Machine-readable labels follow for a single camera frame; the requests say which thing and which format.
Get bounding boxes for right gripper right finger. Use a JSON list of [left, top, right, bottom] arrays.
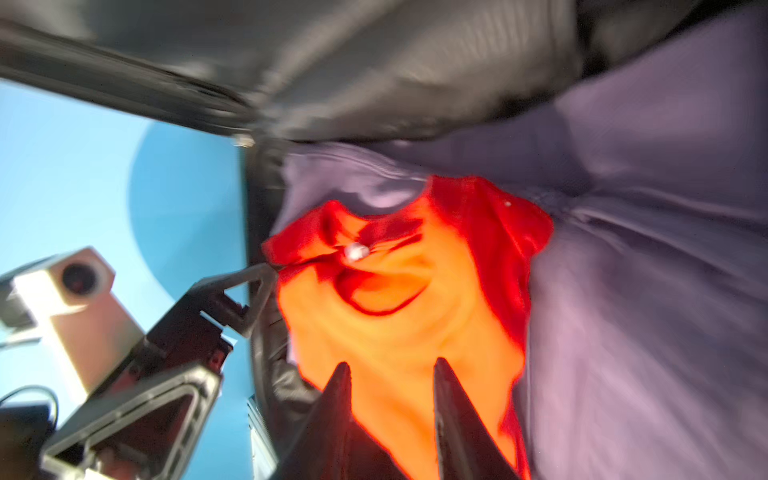
[[433, 358, 520, 480]]

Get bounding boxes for red t-shirt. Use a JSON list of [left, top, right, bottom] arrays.
[[263, 176, 554, 479]]

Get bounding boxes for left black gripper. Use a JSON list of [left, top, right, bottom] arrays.
[[40, 263, 277, 479]]

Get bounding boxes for purple pants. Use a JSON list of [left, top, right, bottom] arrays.
[[277, 1, 767, 479]]

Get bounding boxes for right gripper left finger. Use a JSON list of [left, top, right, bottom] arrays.
[[269, 362, 405, 479]]

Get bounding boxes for open black white suitcase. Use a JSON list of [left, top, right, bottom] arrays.
[[0, 0, 768, 480]]

